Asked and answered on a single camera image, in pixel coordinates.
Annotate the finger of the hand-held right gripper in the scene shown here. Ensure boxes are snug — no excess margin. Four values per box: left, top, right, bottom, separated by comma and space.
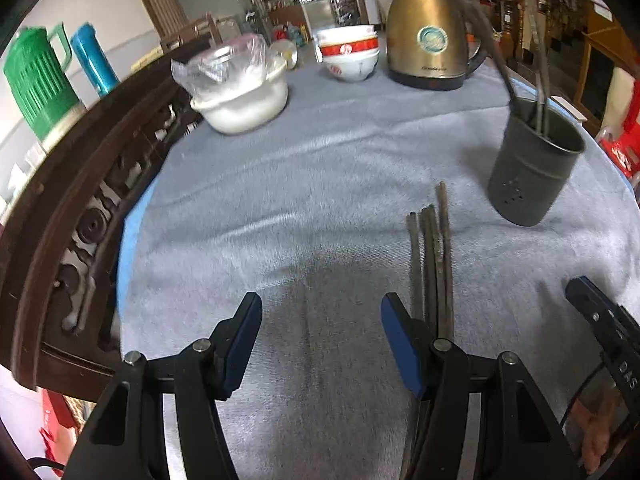
566, 276, 626, 356

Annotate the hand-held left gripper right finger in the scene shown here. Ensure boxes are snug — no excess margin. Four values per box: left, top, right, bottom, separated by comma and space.
380, 291, 586, 480

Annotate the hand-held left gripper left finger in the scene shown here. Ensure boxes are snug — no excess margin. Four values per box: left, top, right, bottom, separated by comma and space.
62, 291, 263, 480

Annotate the dark wooden chopstick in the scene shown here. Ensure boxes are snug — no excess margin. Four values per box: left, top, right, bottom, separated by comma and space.
406, 211, 425, 321
436, 181, 456, 343
430, 0, 521, 106
427, 203, 447, 341
419, 206, 437, 331

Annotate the grey metal utensil holder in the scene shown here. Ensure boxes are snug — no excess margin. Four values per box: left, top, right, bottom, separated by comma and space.
487, 96, 587, 228

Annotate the person's right hand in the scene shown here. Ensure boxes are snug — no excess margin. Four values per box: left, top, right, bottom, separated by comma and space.
570, 387, 626, 476

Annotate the blue table cover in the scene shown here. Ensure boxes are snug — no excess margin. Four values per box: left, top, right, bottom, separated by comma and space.
116, 195, 151, 311

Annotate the grey tablecloth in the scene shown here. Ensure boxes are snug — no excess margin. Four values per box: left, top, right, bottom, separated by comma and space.
117, 60, 640, 480

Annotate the red plastic bag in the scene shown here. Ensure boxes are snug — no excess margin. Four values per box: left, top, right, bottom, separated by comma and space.
37, 390, 86, 461

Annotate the white plastic basin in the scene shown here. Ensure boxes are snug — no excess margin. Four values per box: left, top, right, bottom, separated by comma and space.
190, 67, 290, 136

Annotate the clear plastic bag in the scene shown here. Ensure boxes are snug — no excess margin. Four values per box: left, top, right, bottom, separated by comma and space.
171, 34, 281, 106

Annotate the red banded white bowl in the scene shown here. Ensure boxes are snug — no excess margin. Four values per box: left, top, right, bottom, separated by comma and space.
319, 40, 380, 60

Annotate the wooden stair railing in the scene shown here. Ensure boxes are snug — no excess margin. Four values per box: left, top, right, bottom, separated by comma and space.
492, 0, 601, 61

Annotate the golden electric kettle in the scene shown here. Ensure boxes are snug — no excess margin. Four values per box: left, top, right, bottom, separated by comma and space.
386, 0, 488, 92

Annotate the dark wooden chair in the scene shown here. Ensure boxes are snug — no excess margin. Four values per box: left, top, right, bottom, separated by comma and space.
160, 12, 223, 53

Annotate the blue thermos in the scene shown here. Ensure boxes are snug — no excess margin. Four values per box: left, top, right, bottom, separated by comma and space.
70, 22, 121, 98

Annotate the green thermos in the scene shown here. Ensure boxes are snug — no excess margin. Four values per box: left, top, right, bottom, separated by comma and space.
2, 22, 83, 143

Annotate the black cable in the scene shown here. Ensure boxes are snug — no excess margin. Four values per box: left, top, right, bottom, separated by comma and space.
559, 360, 617, 433

